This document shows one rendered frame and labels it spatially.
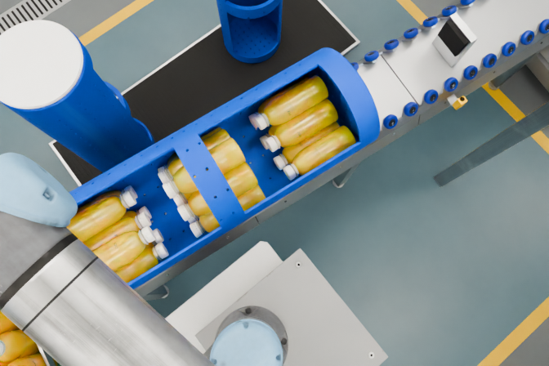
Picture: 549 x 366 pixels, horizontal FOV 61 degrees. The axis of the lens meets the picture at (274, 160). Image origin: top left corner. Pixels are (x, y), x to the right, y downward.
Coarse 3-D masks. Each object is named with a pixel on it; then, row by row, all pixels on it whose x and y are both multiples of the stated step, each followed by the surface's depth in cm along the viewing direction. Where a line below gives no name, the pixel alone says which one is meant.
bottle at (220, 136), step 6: (216, 132) 120; (222, 132) 119; (210, 138) 119; (216, 138) 118; (222, 138) 118; (228, 138) 118; (204, 144) 118; (210, 144) 118; (216, 144) 118; (174, 162) 117; (180, 162) 116; (168, 168) 118; (174, 168) 116; (168, 174) 117
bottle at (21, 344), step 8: (0, 336) 113; (8, 336) 113; (16, 336) 115; (24, 336) 117; (8, 344) 112; (16, 344) 113; (24, 344) 116; (32, 344) 120; (8, 352) 111; (16, 352) 113; (24, 352) 117; (32, 352) 122; (0, 360) 111; (8, 360) 113
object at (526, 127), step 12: (540, 108) 142; (528, 120) 149; (540, 120) 144; (504, 132) 164; (516, 132) 158; (528, 132) 153; (492, 144) 174; (504, 144) 167; (468, 156) 193; (480, 156) 185; (492, 156) 178; (456, 168) 208; (468, 168) 198; (444, 180) 224
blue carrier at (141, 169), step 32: (320, 64) 115; (256, 96) 114; (352, 96) 112; (192, 128) 113; (224, 128) 131; (352, 128) 135; (128, 160) 113; (160, 160) 127; (192, 160) 107; (256, 160) 136; (96, 192) 107; (160, 192) 131; (224, 192) 107; (288, 192) 118; (160, 224) 130; (224, 224) 112
